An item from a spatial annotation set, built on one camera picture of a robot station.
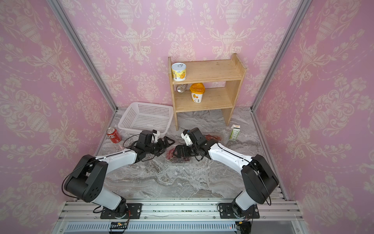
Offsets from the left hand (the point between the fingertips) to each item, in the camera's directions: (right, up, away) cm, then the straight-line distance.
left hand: (172, 146), depth 88 cm
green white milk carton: (+40, +9, +4) cm, 41 cm away
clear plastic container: (+2, -9, +1) cm, 9 cm away
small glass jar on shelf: (+5, +37, +7) cm, 38 cm away
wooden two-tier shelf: (+26, +42, +21) cm, 54 cm away
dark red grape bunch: (-2, -5, +2) cm, 6 cm away
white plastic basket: (-29, +19, +28) cm, 45 cm away
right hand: (+5, -3, -5) cm, 8 cm away
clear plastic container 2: (+35, +5, +16) cm, 39 cm away
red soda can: (-39, +6, +5) cm, 39 cm away
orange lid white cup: (+15, +34, +1) cm, 38 cm away
